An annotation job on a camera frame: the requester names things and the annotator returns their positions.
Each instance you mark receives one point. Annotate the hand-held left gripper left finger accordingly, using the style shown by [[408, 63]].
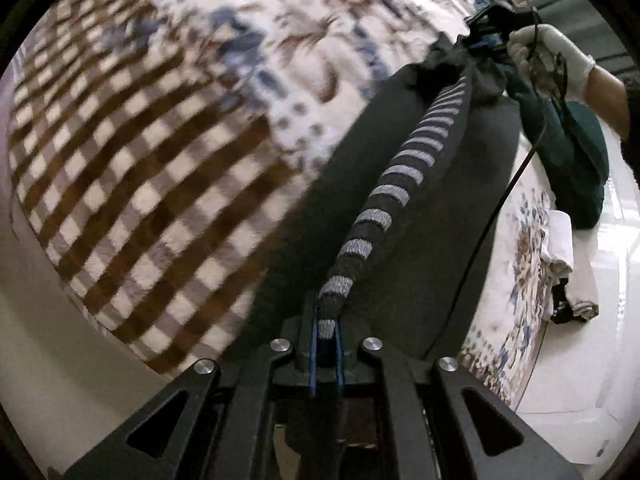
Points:
[[314, 355]]

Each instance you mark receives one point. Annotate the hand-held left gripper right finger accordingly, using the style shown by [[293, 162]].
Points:
[[341, 355]]

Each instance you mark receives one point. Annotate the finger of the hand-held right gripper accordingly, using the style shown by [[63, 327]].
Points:
[[487, 41]]

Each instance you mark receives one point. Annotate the person's right forearm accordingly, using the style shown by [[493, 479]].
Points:
[[607, 100]]

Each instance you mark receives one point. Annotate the person's right hand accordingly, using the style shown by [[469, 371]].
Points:
[[565, 60]]

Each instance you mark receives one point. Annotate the grey upholstered furniture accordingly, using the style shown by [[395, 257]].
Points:
[[575, 0]]

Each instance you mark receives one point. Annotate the dark green cloth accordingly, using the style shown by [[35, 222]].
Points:
[[575, 160]]

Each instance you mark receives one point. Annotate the white folded cloth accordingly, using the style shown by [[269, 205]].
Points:
[[559, 245]]

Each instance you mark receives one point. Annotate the black folded cloth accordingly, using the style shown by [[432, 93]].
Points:
[[561, 305]]

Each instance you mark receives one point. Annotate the beige folded cloth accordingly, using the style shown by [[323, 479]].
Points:
[[585, 285]]

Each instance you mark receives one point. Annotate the patterned checkered blanket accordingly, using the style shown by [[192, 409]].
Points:
[[125, 185]]

